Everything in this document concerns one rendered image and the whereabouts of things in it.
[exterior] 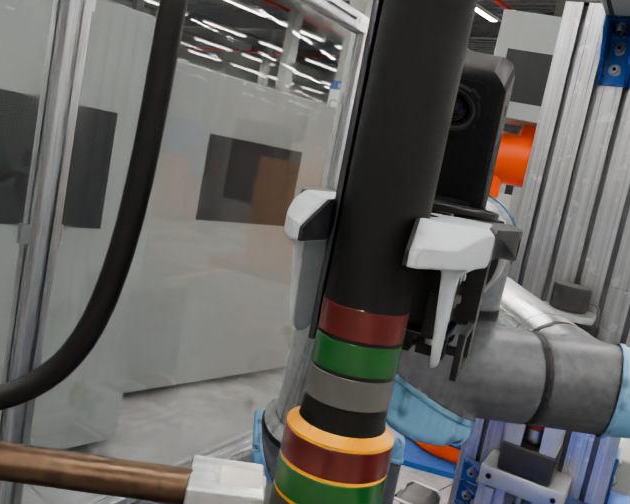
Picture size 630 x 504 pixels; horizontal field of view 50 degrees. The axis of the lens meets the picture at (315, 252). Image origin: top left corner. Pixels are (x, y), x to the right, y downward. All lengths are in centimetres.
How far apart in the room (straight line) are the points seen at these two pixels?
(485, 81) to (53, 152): 78
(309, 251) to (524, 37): 410
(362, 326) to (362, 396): 3
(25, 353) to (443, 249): 91
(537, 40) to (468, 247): 411
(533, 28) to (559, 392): 388
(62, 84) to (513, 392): 75
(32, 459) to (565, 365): 40
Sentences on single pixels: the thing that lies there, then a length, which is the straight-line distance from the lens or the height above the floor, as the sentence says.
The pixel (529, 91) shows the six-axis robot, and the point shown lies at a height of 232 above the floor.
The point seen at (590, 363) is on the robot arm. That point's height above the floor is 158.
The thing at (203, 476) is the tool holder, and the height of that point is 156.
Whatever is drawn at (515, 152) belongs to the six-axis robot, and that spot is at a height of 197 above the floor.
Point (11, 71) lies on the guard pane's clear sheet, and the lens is 101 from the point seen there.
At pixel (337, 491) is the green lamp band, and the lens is 26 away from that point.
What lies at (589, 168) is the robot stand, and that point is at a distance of 121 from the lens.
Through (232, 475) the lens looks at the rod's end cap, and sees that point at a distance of 28.
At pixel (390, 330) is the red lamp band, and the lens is 25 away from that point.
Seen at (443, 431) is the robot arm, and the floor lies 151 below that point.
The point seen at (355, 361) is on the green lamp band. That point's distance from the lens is 25.
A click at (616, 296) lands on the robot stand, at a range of 121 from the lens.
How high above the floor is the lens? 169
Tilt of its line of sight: 8 degrees down
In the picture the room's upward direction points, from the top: 11 degrees clockwise
